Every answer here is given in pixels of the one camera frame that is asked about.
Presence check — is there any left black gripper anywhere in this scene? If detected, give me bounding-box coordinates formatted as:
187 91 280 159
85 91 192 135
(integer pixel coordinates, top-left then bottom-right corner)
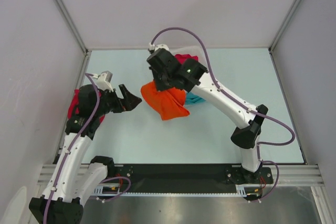
93 84 141 117

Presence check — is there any orange t shirt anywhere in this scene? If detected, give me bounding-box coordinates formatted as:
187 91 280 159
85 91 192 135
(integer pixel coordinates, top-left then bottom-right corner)
140 81 190 121

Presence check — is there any white plastic basket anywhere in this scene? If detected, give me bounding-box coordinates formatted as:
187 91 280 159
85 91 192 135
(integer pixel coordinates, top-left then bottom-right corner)
171 46 204 58

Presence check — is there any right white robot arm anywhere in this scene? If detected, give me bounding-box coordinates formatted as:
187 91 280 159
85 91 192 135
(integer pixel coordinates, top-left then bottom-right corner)
141 45 268 183

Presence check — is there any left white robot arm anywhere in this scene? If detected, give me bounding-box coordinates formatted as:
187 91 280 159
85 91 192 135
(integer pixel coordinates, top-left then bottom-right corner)
29 84 142 223

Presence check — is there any crimson t shirt in basket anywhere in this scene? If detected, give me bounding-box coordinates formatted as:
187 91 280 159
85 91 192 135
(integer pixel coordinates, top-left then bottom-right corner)
175 54 198 64

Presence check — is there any teal t shirt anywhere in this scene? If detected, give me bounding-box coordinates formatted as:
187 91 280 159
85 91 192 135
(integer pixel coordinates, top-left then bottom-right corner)
185 92 205 105

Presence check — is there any folded crimson t shirt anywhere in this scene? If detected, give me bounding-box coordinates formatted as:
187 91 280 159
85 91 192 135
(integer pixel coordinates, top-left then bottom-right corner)
67 85 97 119

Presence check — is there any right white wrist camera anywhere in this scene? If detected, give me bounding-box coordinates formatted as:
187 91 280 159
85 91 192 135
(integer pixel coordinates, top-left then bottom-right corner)
148 43 170 54

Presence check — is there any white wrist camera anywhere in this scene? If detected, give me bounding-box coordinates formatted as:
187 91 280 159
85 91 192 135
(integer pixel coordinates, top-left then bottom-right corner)
148 43 170 54
96 71 114 92

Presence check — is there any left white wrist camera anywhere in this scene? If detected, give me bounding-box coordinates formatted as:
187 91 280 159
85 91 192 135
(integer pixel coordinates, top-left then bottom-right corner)
96 71 114 92

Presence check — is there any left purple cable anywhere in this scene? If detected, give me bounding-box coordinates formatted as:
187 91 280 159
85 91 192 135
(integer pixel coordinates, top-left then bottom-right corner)
43 73 131 224

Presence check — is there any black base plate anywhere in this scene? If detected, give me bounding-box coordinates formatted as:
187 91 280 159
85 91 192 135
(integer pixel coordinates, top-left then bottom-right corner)
114 164 274 194

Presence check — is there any aluminium frame rail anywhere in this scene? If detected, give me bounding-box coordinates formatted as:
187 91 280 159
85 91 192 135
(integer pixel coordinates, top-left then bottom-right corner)
36 163 324 198

